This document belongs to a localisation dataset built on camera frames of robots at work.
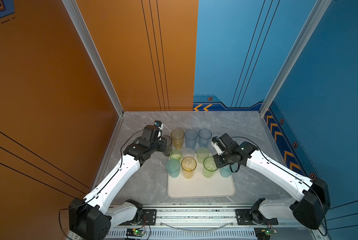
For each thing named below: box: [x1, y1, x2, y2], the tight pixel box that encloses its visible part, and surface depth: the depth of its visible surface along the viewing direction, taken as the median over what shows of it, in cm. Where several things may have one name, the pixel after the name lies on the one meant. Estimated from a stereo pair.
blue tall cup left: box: [184, 129, 198, 150], surface depth 93 cm
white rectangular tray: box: [167, 163, 236, 199], surface depth 86 cm
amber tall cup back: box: [181, 156, 197, 180], surface depth 80 cm
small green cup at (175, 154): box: [169, 149, 182, 161], surface depth 94 cm
